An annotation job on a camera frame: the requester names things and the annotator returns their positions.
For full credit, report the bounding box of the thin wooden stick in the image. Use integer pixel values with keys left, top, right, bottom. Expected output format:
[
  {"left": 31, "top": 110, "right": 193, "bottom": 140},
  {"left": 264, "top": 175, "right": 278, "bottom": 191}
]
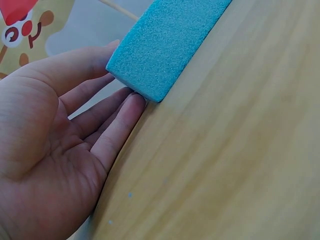
[{"left": 99, "top": 0, "right": 139, "bottom": 21}]

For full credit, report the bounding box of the person's left hand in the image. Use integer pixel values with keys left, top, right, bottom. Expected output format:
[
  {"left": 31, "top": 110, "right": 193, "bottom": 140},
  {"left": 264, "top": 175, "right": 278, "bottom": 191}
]
[{"left": 0, "top": 39, "right": 148, "bottom": 240}]

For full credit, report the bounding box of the blue foam block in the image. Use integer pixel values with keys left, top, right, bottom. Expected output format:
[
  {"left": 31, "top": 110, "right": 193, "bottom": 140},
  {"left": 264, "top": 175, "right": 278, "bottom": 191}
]
[{"left": 105, "top": 0, "right": 233, "bottom": 104}]

